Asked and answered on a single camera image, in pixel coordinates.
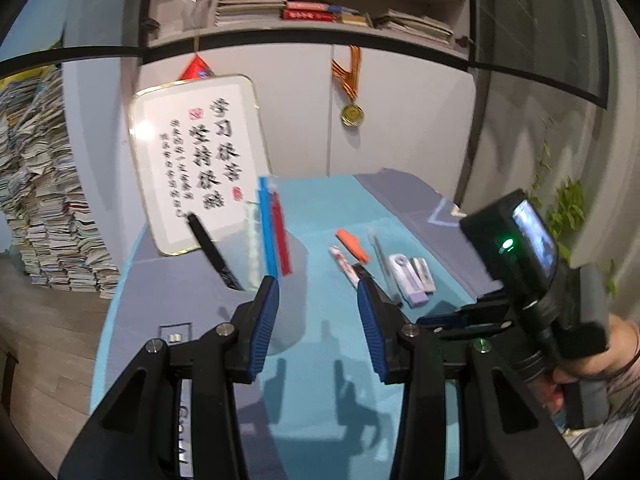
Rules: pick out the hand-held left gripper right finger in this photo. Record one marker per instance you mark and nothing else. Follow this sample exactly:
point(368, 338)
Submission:
point(372, 330)

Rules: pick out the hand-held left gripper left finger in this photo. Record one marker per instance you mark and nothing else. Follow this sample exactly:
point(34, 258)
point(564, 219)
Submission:
point(262, 320)

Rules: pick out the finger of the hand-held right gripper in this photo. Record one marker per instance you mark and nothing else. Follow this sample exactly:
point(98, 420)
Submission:
point(440, 320)

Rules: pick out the frosted plastic cup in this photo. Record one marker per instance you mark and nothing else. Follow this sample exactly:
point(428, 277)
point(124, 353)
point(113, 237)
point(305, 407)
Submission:
point(295, 305)

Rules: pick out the white purple correction tape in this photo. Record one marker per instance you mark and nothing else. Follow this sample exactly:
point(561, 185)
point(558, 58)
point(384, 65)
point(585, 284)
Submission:
point(403, 272)

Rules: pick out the black pen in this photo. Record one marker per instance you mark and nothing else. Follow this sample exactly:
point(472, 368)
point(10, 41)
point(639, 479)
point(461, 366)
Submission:
point(215, 255)

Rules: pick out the green pen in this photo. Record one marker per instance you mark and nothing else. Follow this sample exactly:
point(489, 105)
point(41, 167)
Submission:
point(253, 240)

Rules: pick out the red pen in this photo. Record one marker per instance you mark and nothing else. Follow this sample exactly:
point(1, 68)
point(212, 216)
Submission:
point(282, 240)

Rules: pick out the orange utility knife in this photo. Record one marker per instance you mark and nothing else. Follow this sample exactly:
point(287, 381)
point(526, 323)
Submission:
point(352, 246)

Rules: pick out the blue pen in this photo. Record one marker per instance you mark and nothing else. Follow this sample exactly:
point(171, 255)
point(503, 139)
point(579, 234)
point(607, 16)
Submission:
point(267, 230)

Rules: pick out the person's right forearm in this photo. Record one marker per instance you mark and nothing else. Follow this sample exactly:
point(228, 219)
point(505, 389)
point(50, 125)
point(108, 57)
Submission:
point(600, 437)

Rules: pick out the person's right hand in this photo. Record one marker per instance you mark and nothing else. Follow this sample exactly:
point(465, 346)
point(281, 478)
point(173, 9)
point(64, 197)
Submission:
point(622, 345)

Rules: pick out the green leafy plant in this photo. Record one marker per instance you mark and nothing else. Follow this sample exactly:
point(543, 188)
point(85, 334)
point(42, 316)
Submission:
point(567, 210)

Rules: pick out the small white purple eraser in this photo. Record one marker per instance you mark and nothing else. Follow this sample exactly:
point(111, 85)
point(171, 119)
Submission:
point(422, 271)

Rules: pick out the white patterned pen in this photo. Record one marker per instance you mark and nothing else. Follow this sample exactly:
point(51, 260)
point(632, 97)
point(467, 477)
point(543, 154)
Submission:
point(341, 261)

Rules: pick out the clear thin pen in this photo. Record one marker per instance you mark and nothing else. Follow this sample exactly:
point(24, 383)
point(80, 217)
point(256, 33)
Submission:
point(378, 255)

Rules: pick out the blue grey tablecloth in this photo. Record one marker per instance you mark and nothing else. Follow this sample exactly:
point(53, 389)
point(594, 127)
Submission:
point(325, 400)

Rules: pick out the framed calligraphy sign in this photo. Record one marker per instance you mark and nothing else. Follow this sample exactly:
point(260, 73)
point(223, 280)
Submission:
point(200, 160)

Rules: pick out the gold medal with striped ribbon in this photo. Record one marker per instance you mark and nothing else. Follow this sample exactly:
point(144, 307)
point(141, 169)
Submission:
point(352, 112)

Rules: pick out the dark glass cabinet door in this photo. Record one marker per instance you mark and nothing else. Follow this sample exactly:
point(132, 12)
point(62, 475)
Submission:
point(540, 20)
point(75, 52)

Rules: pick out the messy stack of papers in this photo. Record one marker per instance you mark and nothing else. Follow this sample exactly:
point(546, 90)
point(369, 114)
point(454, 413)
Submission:
point(415, 25)

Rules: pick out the tall pile of paper stacks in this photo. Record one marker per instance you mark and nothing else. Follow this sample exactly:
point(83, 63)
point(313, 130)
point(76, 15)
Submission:
point(45, 185)

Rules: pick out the red hanging ornament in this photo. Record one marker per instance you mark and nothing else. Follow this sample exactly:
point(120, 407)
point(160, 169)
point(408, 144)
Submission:
point(197, 69)

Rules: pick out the white bookshelf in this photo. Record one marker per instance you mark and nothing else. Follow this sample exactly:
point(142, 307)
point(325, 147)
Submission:
point(310, 35)

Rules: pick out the stack of red books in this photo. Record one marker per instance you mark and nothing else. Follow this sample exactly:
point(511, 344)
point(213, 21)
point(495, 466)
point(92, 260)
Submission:
point(307, 11)

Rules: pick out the stack of magazines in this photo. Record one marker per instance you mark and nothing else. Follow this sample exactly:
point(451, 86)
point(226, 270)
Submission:
point(250, 5)

